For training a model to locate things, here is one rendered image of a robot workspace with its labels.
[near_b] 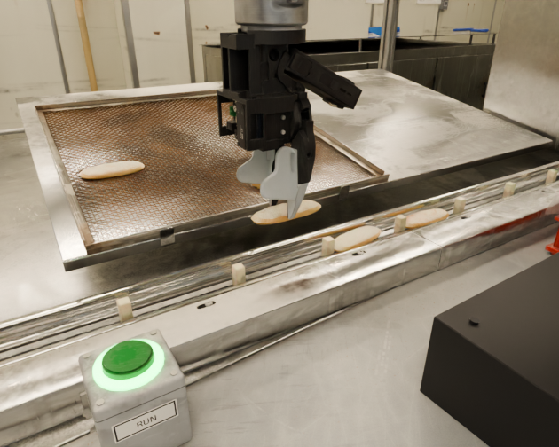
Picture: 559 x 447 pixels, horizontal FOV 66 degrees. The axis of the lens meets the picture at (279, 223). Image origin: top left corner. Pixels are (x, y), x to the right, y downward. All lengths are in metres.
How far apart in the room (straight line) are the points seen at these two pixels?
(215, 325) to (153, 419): 0.12
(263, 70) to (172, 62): 3.58
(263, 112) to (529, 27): 0.90
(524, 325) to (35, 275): 0.60
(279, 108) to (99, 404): 0.31
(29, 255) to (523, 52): 1.13
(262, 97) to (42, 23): 3.73
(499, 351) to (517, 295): 0.10
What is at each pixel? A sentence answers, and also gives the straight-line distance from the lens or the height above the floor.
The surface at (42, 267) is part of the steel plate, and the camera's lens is 0.72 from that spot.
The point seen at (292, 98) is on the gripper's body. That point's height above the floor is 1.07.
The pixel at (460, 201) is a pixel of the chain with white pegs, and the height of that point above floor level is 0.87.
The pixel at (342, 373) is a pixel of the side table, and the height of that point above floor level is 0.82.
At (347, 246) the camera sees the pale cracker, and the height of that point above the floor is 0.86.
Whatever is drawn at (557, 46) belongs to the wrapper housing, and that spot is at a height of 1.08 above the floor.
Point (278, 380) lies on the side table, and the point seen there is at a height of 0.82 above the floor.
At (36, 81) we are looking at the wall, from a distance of 4.16.
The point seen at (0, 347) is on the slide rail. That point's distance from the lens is 0.53.
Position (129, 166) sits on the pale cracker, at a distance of 0.75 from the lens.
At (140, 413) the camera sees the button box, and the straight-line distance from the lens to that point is 0.38.
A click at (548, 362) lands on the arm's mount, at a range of 0.42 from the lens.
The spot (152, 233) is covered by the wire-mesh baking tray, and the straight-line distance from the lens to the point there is 0.59.
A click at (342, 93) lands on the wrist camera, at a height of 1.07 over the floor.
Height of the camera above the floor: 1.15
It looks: 26 degrees down
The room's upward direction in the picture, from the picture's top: straight up
